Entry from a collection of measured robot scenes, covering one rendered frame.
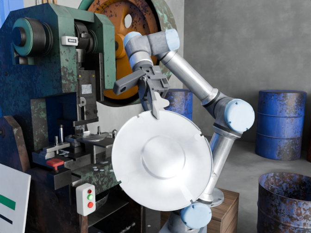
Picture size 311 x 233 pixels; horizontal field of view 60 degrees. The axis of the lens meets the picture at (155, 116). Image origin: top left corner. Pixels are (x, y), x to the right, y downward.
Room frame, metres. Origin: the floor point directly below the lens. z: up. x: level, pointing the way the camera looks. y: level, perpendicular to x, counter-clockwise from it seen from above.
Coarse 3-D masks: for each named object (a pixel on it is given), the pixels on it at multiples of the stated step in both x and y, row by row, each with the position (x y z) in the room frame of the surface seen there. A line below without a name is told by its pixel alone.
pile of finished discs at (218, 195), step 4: (216, 188) 1.73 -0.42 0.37; (212, 192) 1.67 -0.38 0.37; (216, 192) 1.67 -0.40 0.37; (220, 192) 1.67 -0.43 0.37; (216, 196) 1.61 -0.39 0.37; (220, 196) 1.61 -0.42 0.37; (216, 200) 1.56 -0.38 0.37; (220, 200) 1.55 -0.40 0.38; (212, 204) 1.53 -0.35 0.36; (216, 204) 1.53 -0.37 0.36
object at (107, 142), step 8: (88, 136) 1.54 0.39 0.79; (96, 136) 1.54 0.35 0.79; (104, 136) 1.56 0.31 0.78; (88, 144) 1.47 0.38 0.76; (96, 144) 1.40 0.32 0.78; (104, 144) 1.39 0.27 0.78; (112, 144) 1.40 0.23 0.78; (88, 152) 1.47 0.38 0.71; (96, 152) 1.46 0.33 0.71; (104, 152) 1.51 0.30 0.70; (96, 160) 1.46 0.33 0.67
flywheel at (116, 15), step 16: (96, 0) 1.95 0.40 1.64; (112, 0) 1.89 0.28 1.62; (128, 0) 1.80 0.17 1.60; (144, 0) 1.71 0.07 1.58; (112, 16) 1.92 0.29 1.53; (144, 16) 1.72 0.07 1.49; (128, 32) 1.84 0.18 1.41; (144, 32) 1.76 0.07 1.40; (128, 64) 1.84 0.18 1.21; (112, 96) 1.88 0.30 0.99; (128, 96) 1.80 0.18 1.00
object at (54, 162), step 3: (51, 159) 1.20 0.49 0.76; (54, 159) 1.21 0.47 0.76; (57, 159) 1.20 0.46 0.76; (60, 159) 1.21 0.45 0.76; (48, 162) 1.17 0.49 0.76; (51, 162) 1.17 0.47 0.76; (54, 162) 1.17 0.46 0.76; (57, 162) 1.17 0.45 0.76; (60, 162) 1.17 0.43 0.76; (63, 162) 1.19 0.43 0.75; (48, 165) 1.17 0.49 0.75; (51, 165) 1.15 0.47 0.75; (54, 165) 1.15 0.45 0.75; (57, 165) 1.16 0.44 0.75; (54, 168) 1.18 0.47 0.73
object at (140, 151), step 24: (144, 120) 0.78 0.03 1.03; (168, 120) 0.79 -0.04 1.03; (120, 144) 0.72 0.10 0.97; (144, 144) 0.73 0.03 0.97; (168, 144) 0.74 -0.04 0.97; (192, 144) 0.77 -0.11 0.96; (120, 168) 0.68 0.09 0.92; (144, 168) 0.69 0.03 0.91; (168, 168) 0.70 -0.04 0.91; (192, 168) 0.72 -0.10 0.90; (144, 192) 0.66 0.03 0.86; (168, 192) 0.67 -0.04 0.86; (192, 192) 0.68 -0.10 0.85
